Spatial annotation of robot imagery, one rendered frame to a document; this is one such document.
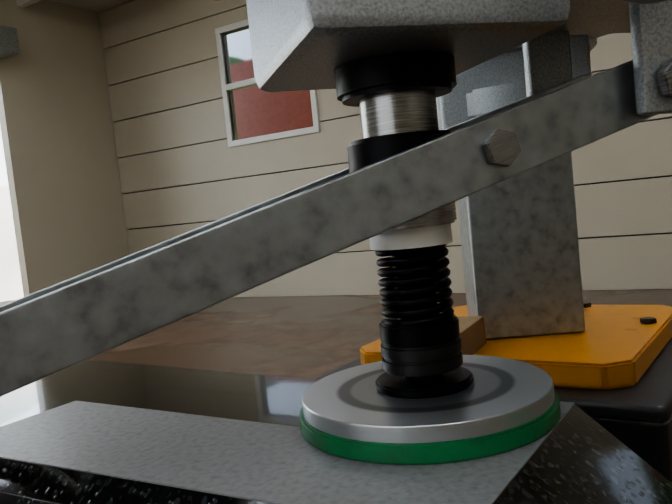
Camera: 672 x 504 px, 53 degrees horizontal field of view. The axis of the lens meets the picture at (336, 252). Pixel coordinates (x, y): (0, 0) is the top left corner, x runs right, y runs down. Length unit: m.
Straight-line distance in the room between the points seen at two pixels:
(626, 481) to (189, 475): 0.32
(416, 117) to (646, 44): 0.19
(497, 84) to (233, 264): 0.82
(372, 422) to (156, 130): 8.97
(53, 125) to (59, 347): 8.97
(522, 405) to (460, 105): 0.76
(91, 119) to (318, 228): 9.36
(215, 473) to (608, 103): 0.43
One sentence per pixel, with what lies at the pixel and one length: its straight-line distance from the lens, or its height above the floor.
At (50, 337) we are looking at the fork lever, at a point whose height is 0.99.
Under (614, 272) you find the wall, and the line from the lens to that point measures 6.71.
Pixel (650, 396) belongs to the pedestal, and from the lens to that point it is 1.07.
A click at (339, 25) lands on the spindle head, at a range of 0.46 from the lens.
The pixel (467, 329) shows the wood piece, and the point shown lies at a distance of 1.14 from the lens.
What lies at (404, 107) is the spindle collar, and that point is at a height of 1.13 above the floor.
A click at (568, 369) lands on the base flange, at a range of 1.10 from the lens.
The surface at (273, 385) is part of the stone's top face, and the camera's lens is 0.75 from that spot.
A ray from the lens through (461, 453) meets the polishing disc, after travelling 0.50.
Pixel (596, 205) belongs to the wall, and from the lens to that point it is 6.68.
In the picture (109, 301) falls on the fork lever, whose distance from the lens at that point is 0.48.
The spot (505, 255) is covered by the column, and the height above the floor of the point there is 0.93.
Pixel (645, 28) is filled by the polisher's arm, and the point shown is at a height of 1.17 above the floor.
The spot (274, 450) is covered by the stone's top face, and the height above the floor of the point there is 0.87.
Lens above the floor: 1.06
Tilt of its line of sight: 4 degrees down
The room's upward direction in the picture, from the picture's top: 6 degrees counter-clockwise
